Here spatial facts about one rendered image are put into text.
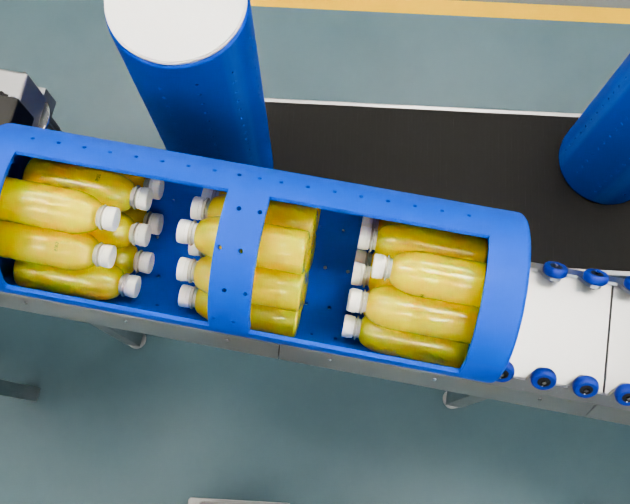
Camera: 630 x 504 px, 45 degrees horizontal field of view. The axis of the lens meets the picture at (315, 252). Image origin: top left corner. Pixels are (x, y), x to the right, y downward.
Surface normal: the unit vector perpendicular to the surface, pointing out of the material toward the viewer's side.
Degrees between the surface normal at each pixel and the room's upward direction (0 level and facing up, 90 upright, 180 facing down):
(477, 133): 0
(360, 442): 0
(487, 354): 53
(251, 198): 21
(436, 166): 0
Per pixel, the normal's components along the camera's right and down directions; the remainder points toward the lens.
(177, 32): 0.00, -0.25
